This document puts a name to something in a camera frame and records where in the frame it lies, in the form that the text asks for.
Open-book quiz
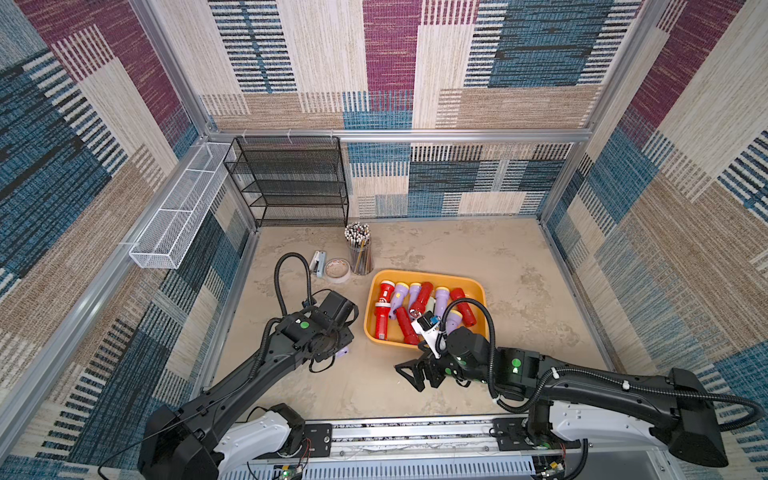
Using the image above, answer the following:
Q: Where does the red flashlight white flower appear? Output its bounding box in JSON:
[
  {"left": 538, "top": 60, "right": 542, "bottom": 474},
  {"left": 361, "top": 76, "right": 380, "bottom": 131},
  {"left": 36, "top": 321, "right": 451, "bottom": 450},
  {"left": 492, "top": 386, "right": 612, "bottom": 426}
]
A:
[{"left": 378, "top": 280, "right": 396, "bottom": 304}]

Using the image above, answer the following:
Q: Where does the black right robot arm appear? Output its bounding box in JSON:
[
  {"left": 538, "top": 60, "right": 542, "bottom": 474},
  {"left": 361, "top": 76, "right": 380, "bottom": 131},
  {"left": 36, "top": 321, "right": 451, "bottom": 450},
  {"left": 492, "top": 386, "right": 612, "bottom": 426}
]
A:
[{"left": 394, "top": 308, "right": 765, "bottom": 468}]

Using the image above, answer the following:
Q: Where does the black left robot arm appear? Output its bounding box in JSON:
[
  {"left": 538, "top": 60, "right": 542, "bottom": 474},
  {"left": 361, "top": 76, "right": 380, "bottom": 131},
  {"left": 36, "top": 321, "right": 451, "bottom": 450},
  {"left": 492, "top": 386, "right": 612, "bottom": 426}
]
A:
[{"left": 101, "top": 291, "right": 359, "bottom": 479}]

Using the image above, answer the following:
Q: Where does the beige tape roll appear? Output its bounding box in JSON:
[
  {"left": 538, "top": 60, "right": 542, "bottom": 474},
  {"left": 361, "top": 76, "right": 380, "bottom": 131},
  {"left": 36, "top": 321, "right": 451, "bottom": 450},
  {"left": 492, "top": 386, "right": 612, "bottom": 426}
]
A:
[{"left": 324, "top": 258, "right": 352, "bottom": 284}]

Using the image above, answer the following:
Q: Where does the grey white stapler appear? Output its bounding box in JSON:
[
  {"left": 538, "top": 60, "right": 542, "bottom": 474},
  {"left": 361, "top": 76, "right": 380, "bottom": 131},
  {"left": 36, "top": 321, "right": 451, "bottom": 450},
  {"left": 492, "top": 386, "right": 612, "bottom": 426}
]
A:
[{"left": 309, "top": 250, "right": 327, "bottom": 278}]

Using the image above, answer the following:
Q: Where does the mesh cup of pencils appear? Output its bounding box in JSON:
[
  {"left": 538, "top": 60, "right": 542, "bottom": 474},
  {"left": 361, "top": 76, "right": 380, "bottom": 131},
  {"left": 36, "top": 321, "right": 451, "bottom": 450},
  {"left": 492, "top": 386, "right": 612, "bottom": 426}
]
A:
[{"left": 344, "top": 222, "right": 372, "bottom": 276}]

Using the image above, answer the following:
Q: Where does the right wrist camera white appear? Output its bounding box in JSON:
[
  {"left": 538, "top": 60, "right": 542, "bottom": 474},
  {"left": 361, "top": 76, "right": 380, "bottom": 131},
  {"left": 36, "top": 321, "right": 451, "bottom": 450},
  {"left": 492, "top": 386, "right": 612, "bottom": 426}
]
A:
[{"left": 412, "top": 311, "right": 442, "bottom": 359}]

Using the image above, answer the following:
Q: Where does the aluminium front rail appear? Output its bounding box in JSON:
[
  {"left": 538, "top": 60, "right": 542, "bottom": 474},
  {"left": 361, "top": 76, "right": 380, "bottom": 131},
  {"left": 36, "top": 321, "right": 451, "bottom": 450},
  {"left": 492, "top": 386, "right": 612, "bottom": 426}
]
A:
[{"left": 223, "top": 404, "right": 660, "bottom": 473}]

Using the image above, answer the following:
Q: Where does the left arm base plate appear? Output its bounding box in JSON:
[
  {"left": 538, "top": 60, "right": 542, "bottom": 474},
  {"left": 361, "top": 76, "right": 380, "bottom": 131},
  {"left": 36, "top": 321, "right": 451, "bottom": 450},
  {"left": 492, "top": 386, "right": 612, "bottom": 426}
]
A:
[{"left": 246, "top": 423, "right": 332, "bottom": 461}]

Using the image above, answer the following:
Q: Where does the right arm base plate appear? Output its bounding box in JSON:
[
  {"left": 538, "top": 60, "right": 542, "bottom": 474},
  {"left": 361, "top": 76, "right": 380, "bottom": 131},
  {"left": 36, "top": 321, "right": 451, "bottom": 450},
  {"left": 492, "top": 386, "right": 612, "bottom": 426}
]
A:
[{"left": 489, "top": 417, "right": 582, "bottom": 452}]

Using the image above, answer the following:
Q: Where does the black wire mesh shelf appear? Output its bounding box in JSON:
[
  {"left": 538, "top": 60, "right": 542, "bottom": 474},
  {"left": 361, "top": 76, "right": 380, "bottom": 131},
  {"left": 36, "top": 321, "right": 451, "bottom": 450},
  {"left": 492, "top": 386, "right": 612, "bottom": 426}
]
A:
[{"left": 224, "top": 136, "right": 350, "bottom": 227}]

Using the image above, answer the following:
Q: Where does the white wire mesh basket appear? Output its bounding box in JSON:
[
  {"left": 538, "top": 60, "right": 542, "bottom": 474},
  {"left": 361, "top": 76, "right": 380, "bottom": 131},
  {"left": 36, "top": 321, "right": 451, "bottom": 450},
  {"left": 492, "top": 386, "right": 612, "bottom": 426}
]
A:
[{"left": 129, "top": 143, "right": 229, "bottom": 270}]

